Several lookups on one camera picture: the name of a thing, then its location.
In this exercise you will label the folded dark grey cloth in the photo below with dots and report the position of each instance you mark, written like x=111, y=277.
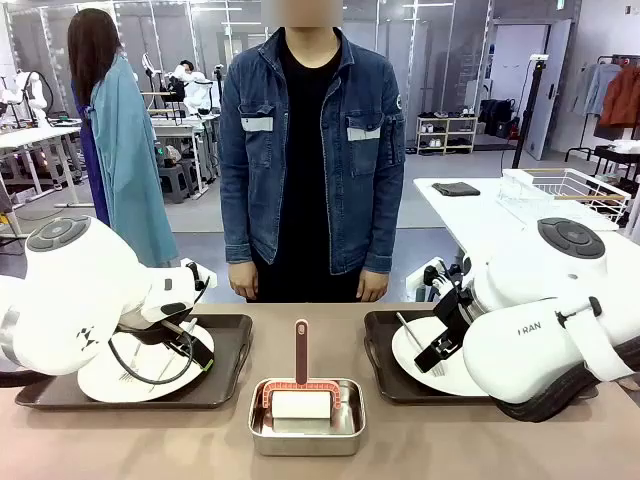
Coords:
x=455, y=189

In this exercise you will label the man's right denim forearm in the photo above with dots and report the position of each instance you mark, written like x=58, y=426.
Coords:
x=240, y=215

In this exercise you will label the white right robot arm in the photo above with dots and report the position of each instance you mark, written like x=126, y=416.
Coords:
x=525, y=350

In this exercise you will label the silver metal knife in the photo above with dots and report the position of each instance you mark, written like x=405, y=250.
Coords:
x=165, y=367

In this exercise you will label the long-haired woman in blue coat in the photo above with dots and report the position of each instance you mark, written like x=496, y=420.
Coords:
x=125, y=150

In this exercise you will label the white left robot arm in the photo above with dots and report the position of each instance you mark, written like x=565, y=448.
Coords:
x=75, y=300

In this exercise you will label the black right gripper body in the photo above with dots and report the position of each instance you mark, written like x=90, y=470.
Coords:
x=455, y=315

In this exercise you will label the round white plate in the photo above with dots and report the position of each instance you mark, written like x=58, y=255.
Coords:
x=100, y=385
x=405, y=352

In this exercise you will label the silver metal fork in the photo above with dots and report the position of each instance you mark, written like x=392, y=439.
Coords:
x=131, y=365
x=411, y=331

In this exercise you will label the white workbench desk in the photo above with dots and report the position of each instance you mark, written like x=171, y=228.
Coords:
x=170, y=125

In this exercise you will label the small white background robot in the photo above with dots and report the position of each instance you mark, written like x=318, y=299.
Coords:
x=30, y=87

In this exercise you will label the large white table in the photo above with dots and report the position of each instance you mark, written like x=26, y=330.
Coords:
x=465, y=215

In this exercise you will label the orange hanging jacket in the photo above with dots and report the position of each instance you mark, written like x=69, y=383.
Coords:
x=622, y=95

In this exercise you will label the seated person black hair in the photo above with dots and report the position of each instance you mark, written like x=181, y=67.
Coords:
x=186, y=66

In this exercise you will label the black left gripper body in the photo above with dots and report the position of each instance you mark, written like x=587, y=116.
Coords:
x=181, y=334

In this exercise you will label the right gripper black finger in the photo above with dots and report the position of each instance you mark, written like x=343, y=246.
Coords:
x=442, y=357
x=432, y=351

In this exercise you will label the rectangular stainless steel tin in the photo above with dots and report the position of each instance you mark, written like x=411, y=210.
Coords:
x=305, y=442

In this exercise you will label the man's left hand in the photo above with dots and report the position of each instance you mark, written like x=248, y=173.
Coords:
x=374, y=286

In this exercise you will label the black bag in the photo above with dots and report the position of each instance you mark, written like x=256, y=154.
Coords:
x=497, y=120

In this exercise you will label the man's left denim forearm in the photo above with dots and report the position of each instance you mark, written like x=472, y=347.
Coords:
x=382, y=220

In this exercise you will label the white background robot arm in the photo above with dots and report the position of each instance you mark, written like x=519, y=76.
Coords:
x=197, y=95

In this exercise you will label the black clothes rack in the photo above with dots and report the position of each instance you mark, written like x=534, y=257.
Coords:
x=582, y=145

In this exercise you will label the man's right hand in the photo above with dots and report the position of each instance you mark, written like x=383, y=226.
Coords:
x=244, y=282

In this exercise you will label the white shoe rack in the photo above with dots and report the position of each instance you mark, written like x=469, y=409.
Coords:
x=445, y=132

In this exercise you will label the light blue hanging shirt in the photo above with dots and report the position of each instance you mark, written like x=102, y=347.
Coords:
x=592, y=87

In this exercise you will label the black tripod stand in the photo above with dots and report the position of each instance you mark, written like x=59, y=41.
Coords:
x=530, y=110

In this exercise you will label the white open door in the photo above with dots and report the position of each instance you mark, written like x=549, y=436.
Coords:
x=560, y=60

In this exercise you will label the grey plastic stool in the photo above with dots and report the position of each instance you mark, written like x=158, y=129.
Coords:
x=177, y=182

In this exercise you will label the dark brown plastic tray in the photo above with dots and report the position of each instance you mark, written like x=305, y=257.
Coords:
x=380, y=350
x=230, y=330

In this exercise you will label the man in denim jacket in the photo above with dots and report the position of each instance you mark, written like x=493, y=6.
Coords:
x=310, y=150

